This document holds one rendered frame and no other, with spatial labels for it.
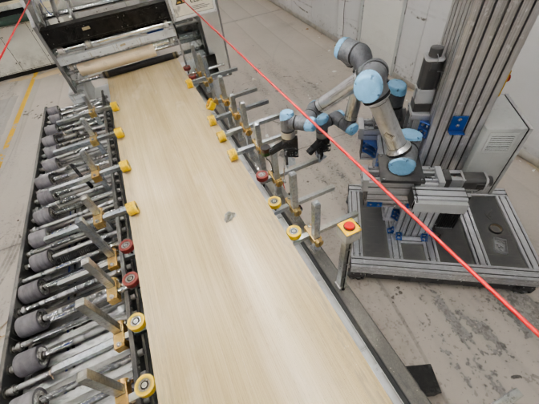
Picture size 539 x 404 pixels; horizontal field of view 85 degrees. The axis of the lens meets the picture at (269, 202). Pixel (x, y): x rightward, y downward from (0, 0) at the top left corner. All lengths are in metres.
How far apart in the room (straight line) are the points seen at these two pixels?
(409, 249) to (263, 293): 1.37
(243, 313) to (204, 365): 0.25
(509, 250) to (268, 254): 1.84
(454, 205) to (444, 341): 1.03
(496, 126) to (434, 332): 1.37
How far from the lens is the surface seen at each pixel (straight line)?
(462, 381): 2.43
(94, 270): 1.66
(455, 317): 2.57
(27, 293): 2.11
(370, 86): 1.33
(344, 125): 1.88
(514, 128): 1.93
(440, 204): 1.79
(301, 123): 1.56
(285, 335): 1.37
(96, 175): 2.31
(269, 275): 1.48
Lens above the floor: 2.20
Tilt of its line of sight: 48 degrees down
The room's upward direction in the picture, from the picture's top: 9 degrees counter-clockwise
